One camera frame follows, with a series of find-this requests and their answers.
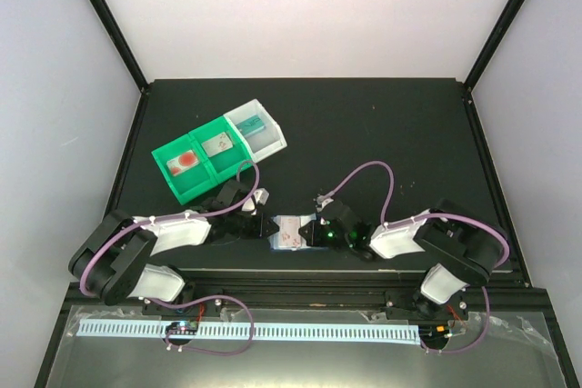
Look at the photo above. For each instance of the white card red pattern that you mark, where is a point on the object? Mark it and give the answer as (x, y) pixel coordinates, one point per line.
(217, 144)

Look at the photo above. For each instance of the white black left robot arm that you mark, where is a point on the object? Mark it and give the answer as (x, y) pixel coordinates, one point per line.
(113, 264)

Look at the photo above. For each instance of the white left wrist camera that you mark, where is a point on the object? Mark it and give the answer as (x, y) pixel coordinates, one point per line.
(259, 197)

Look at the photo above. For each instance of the blue leather card holder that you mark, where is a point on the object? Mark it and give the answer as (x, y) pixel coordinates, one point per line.
(304, 220)

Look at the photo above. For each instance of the black corner post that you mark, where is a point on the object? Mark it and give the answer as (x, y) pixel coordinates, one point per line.
(116, 36)
(496, 36)

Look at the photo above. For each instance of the green bin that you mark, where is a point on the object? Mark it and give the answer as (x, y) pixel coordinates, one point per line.
(192, 183)
(226, 164)

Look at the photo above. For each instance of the green bin left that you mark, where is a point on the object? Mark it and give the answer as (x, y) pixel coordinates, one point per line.
(192, 183)

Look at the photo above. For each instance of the card with red circle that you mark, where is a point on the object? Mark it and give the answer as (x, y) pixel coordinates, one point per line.
(182, 163)

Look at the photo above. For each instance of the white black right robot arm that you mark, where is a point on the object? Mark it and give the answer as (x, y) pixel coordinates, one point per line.
(464, 250)

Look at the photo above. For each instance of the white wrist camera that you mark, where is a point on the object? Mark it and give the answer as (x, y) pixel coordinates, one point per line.
(322, 201)
(259, 197)

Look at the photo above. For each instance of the black right corner post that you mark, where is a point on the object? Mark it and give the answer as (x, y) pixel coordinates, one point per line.
(496, 36)

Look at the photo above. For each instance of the black aluminium frame rail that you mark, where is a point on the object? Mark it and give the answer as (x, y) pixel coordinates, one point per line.
(348, 289)

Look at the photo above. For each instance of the controller circuit board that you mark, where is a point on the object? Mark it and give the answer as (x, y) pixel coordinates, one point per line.
(437, 331)
(181, 328)

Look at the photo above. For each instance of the teal card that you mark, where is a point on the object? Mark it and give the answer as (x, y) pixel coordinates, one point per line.
(251, 126)

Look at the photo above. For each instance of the left controller circuit board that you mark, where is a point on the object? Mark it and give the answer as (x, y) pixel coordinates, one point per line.
(181, 328)

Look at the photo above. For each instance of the light blue slotted cable duct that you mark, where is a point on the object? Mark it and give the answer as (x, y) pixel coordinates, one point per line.
(275, 332)

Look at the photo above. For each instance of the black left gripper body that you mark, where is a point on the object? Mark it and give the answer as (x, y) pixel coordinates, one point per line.
(242, 229)

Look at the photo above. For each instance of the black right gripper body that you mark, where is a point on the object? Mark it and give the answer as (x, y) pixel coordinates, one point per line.
(339, 240)

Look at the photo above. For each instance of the green bin middle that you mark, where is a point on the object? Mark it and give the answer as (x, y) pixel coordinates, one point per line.
(226, 164)

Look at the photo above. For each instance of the white translucent bin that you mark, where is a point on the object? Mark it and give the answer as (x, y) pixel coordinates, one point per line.
(264, 144)

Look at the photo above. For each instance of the black left corner post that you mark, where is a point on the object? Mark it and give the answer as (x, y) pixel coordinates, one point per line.
(116, 36)

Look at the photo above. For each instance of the right controller circuit board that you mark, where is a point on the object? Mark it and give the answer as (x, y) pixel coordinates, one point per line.
(437, 331)

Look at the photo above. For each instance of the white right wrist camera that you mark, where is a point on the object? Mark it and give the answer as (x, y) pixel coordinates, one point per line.
(322, 201)

